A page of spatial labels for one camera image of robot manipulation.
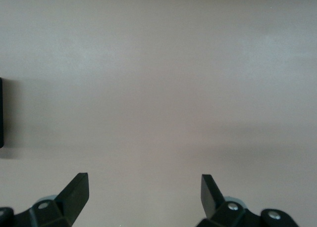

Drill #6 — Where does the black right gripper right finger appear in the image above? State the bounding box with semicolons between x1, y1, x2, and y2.
197;174;298;227

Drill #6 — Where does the black plastic box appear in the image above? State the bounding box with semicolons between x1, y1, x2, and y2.
0;77;4;149

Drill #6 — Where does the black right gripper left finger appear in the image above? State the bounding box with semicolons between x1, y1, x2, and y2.
0;172;90;227

